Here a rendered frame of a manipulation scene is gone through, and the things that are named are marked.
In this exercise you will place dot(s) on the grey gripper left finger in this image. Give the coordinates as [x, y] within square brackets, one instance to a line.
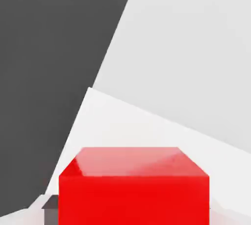
[51, 212]

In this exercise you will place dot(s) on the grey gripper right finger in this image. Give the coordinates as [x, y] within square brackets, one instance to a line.
[225, 218]

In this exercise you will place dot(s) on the small red cube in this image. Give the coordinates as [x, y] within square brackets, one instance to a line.
[133, 199]

